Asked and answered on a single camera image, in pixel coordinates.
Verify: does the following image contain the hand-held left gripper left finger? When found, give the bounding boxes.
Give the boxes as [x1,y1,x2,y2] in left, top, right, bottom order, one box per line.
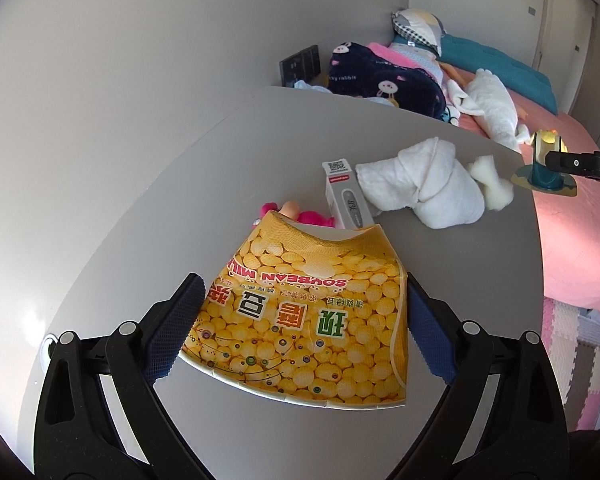
[32,273,206,480]

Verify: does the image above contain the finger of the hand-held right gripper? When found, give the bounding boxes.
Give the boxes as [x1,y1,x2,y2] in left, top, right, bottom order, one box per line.
[544,150,599,177]

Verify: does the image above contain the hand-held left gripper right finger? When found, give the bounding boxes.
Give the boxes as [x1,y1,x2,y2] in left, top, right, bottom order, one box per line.
[387,277,570,480]

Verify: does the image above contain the teal dinosaur cup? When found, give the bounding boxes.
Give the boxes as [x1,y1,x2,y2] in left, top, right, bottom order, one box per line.
[511,130,578,197]

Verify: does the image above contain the yellow printed paper cup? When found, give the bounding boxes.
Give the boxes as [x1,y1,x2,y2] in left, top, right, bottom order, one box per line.
[177,210,410,409]

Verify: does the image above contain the pink bed sheet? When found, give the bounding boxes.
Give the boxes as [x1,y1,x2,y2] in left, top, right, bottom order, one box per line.
[505,87,600,321]

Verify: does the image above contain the cream plush cloth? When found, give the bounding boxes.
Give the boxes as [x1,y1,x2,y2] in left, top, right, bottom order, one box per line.
[469,155,515,211]

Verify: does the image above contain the white goose plush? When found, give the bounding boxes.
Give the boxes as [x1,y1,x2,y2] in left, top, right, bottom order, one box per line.
[460,68,533,153]

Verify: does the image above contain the teal blanket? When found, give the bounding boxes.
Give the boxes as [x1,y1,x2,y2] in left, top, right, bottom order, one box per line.
[439,35,558,116]

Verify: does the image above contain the white printed cloth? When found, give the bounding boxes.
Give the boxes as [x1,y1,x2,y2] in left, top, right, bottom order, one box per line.
[442,80,468,126]

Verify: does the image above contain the white folded towel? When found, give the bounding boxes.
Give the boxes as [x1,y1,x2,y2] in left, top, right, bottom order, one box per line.
[355,137,485,230]

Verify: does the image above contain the white door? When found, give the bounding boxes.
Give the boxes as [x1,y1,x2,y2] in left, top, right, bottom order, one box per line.
[532,0,600,156]

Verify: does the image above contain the puzzle foam floor mat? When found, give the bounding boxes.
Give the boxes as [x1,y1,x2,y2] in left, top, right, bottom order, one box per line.
[542,295,600,431]

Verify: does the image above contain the white thermometer box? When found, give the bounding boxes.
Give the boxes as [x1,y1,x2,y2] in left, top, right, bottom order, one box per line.
[322,159,376,231]

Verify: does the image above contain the pink doll toy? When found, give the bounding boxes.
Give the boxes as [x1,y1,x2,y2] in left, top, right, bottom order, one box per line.
[261,201,338,230]

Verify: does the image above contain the light blue pillow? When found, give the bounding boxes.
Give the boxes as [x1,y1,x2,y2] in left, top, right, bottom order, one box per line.
[405,42,441,68]

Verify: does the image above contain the pink blanket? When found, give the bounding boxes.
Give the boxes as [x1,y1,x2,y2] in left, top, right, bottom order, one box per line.
[369,42,443,81]

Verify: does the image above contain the checkered patchwork pillow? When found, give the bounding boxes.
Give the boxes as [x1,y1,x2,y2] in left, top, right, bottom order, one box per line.
[391,8,446,56]

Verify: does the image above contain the navy rabbit print blanket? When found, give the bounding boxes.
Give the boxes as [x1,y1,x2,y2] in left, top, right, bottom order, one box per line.
[326,41,448,121]

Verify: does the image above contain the light blue cloth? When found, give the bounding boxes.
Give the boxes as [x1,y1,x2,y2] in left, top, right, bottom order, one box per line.
[294,79,398,108]

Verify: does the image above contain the table cable grommet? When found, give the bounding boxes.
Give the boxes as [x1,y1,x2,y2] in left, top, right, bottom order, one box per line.
[39,335,58,366]

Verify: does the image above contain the black wall switch panel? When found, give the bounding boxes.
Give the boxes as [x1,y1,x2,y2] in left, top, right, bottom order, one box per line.
[279,45,322,87]

